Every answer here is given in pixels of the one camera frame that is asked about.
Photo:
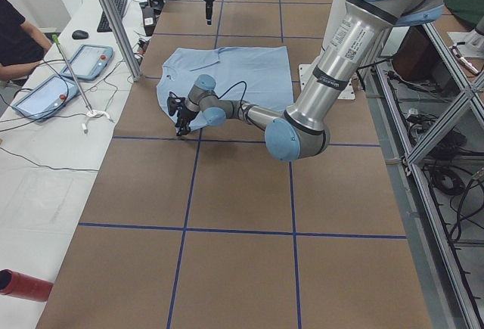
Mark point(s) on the light blue t-shirt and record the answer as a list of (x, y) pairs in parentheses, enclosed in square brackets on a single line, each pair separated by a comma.
[(258, 75)]

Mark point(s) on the far teach pendant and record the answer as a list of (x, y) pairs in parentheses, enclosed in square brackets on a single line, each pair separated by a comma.
[(89, 60)]

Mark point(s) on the teach pendant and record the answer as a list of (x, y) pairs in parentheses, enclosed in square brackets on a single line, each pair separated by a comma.
[(47, 98), (89, 60)]

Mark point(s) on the black computer mouse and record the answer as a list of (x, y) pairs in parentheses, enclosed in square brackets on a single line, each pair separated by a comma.
[(80, 34)]

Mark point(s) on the near teach pendant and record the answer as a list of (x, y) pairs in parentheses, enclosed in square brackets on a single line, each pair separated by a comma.
[(47, 98)]

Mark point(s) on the metal rod with green tip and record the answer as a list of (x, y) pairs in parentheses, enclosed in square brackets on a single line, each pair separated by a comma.
[(92, 113)]

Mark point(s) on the person in black shirt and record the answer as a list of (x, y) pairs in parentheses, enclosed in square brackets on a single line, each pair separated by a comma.
[(23, 45)]

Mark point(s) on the red cylinder bottle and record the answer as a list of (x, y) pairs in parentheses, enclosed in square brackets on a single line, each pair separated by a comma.
[(23, 286)]

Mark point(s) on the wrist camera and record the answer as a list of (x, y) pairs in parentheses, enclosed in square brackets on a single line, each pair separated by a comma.
[(174, 103)]

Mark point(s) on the grey aluminium frame post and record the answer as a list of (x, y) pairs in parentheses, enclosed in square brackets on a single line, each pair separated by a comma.
[(121, 38)]

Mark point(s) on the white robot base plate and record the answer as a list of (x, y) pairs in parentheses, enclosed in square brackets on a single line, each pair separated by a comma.
[(306, 70)]

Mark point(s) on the aluminium frame rack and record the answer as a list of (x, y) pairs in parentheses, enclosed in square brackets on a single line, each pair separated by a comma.
[(426, 97)]

